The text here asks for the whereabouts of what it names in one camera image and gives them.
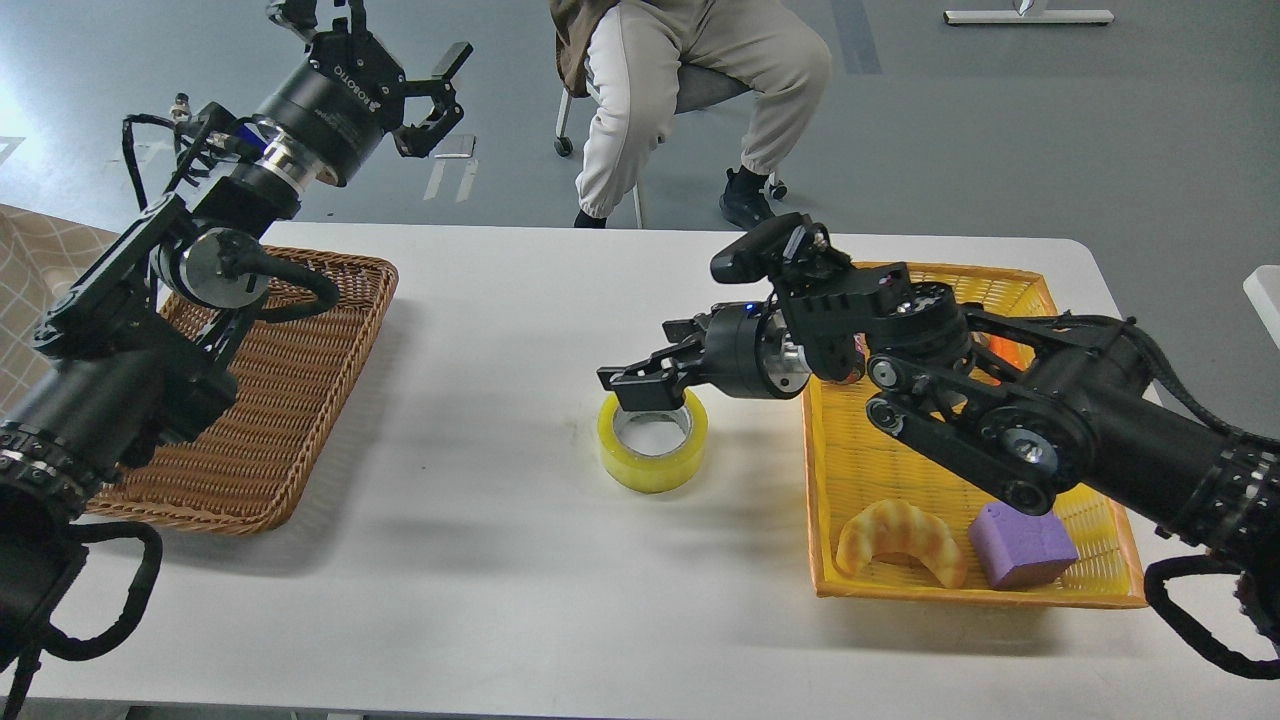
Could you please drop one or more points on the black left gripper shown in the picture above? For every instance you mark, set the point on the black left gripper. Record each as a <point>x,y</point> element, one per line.
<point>347,95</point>

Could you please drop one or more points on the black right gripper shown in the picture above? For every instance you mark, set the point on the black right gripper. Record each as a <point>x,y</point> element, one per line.
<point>744,350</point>

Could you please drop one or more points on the yellow tape roll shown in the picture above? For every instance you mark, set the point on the yellow tape roll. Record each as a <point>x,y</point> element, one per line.
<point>652,451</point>

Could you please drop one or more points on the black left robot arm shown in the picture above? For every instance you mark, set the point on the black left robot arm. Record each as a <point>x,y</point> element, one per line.
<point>141,345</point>

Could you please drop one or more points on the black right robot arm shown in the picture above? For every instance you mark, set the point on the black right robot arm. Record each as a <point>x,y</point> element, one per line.
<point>1023,407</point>

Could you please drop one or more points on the yellow plastic basket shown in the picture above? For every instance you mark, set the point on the yellow plastic basket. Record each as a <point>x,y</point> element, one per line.
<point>851,465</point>

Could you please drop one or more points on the seated person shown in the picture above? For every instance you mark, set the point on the seated person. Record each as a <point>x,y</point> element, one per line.
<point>644,62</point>

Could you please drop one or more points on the toy croissant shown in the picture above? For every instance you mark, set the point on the toy croissant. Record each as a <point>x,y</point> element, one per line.
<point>896,526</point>

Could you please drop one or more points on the orange toy carrot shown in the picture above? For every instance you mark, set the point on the orange toy carrot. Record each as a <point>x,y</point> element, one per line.
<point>1009,351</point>

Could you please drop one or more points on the beige checkered cloth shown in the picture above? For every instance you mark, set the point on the beige checkered cloth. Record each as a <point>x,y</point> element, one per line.
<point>41,258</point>

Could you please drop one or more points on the purple sponge block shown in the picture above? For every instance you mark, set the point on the purple sponge block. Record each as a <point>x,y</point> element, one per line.
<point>1016,550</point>

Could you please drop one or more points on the brown wicker basket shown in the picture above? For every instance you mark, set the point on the brown wicker basket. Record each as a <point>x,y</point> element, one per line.
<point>247,472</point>

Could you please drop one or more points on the white stand base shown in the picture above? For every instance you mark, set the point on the white stand base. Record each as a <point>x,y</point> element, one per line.
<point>1031,17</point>

